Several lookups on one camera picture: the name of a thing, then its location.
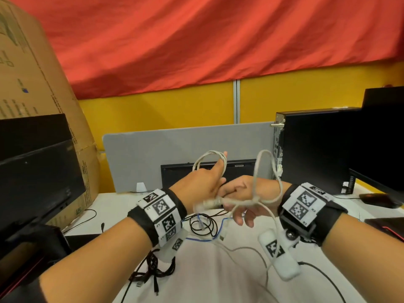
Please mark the red cloth curtain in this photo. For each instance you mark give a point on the red cloth curtain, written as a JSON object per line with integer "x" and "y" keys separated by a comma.
{"x": 205, "y": 40}

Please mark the large brown cardboard box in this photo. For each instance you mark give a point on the large brown cardboard box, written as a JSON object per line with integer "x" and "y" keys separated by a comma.
{"x": 34, "y": 91}

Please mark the person's right thumb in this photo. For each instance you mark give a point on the person's right thumb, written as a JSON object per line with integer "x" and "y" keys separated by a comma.
{"x": 230, "y": 189}

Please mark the person's left forearm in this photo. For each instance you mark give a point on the person's left forearm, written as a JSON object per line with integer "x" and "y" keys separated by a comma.
{"x": 94, "y": 261}

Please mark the small white stand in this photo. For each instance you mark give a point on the small white stand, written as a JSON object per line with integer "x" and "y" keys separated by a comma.
{"x": 141, "y": 187}

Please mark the white wrist camera with marker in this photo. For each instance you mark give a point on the white wrist camera with marker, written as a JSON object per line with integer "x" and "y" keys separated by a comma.
{"x": 279, "y": 254}

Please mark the person's left hand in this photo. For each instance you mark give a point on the person's left hand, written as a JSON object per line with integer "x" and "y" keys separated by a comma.
{"x": 197, "y": 186}

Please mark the person's right forearm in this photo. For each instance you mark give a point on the person's right forearm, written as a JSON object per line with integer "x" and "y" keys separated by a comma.
{"x": 363, "y": 252}

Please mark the small black monitor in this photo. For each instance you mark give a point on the small black monitor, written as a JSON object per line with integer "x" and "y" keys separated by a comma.
{"x": 180, "y": 175}

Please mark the black and red chair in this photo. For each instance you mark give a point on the black and red chair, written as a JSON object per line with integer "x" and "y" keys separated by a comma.
{"x": 28, "y": 258}

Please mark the black and red pad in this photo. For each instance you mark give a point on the black and red pad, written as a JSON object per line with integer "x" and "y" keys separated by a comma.
{"x": 386, "y": 227}

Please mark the grey wall post strip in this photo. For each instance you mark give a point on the grey wall post strip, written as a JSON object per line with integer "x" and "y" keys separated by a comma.
{"x": 236, "y": 100}

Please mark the black monitor with stand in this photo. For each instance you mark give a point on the black monitor with stand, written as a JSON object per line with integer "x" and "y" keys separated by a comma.
{"x": 382, "y": 148}

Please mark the grey desk partition panel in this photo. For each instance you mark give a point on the grey desk partition panel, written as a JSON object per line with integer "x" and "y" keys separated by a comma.
{"x": 151, "y": 154}

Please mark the large black monitor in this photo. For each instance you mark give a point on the large black monitor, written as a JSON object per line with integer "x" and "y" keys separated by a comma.
{"x": 34, "y": 167}

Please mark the black right wristband with markers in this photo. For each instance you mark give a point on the black right wristband with markers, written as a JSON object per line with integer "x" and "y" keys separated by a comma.
{"x": 311, "y": 208}

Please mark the person's right hand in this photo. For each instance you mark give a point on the person's right hand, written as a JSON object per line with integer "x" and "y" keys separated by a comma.
{"x": 255, "y": 194}

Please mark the black desktop computer tower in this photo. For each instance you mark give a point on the black desktop computer tower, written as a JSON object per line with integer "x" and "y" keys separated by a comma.
{"x": 315, "y": 148}

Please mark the black wristband with markers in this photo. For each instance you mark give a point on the black wristband with markers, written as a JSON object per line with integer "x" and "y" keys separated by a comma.
{"x": 311, "y": 208}
{"x": 157, "y": 214}

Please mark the black left wristband with markers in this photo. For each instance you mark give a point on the black left wristband with markers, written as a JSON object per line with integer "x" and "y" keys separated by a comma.
{"x": 157, "y": 214}

